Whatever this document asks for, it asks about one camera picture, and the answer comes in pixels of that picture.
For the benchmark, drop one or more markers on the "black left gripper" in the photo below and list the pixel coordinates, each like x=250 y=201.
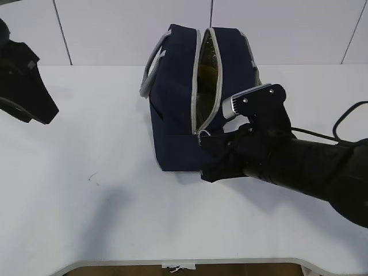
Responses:
x=23 y=93

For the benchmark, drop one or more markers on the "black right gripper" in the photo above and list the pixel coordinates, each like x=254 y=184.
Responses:
x=245 y=152

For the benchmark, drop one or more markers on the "navy blue lunch bag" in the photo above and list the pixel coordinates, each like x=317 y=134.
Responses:
x=180 y=115

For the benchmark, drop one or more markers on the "yellow pear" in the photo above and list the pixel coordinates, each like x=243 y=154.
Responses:
x=207 y=78

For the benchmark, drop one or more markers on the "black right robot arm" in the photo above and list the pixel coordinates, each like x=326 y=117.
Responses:
x=334 y=171

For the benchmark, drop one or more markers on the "white tape on table edge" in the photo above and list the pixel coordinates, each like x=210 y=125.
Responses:
x=175 y=267

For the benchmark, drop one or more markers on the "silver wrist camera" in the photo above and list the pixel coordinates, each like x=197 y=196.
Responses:
x=231 y=105

